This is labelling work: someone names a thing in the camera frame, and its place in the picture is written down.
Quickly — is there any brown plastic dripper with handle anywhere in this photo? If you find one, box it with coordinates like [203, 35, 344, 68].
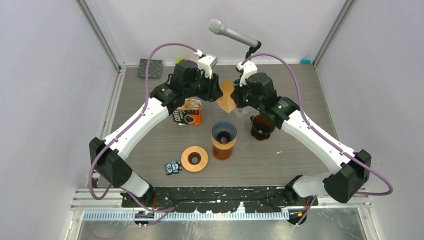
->
[250, 114, 276, 141]

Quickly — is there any grey microphone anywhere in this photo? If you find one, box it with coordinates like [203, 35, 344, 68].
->
[208, 18, 262, 49]

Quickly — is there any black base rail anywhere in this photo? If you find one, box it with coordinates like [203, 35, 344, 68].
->
[121, 186, 318, 214]

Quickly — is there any brown paper coffee filter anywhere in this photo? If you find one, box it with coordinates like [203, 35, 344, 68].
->
[216, 78, 236, 113]

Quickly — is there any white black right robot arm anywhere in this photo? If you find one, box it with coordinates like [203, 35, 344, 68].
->
[231, 72, 372, 205]

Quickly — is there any orange coffee filter box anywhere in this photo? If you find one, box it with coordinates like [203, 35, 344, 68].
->
[171, 98, 203, 126]

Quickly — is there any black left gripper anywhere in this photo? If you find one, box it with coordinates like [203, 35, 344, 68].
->
[184, 68, 224, 103]

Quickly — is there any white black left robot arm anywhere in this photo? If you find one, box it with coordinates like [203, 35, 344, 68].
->
[89, 55, 223, 207]

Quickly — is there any blue owl sticker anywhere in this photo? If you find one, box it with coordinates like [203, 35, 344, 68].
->
[165, 161, 183, 176]

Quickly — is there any black microphone tripod stand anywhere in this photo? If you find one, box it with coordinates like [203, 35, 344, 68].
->
[245, 46, 261, 60]

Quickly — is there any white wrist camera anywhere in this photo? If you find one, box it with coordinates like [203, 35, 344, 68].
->
[195, 49, 219, 79]
[236, 60, 258, 87]

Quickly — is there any teal block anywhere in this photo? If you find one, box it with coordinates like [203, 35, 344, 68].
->
[300, 59, 312, 65]

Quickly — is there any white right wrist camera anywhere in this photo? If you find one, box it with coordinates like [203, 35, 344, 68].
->
[236, 60, 258, 87]

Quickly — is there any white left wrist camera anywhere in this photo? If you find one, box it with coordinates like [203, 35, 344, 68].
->
[195, 49, 219, 79]

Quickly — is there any orange glass carafe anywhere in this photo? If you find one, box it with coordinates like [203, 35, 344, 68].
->
[212, 147, 233, 161]

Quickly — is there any blue plastic dripper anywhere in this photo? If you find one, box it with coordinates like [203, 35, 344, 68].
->
[211, 121, 237, 143]

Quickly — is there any wooden ring collar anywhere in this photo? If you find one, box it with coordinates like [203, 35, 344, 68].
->
[181, 146, 209, 173]

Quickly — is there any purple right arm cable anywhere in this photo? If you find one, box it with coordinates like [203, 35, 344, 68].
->
[241, 52, 394, 226]

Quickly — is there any clear glass dripper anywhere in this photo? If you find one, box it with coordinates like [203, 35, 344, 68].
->
[233, 106, 251, 118]

